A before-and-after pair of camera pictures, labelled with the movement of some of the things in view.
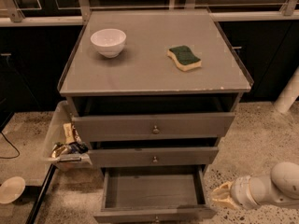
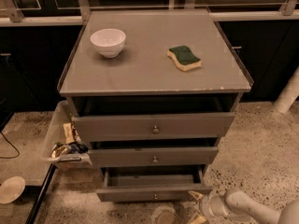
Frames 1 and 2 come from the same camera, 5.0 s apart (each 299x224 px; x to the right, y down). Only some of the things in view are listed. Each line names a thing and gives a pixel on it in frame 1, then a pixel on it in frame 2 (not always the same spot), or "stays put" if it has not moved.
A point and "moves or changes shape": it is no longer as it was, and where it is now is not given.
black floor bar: (40, 195) stays put
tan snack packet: (69, 133) stays put
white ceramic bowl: (108, 42) stays put
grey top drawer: (113, 128) stays put
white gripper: (240, 190) -> (205, 205)
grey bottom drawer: (154, 195) moves or changes shape
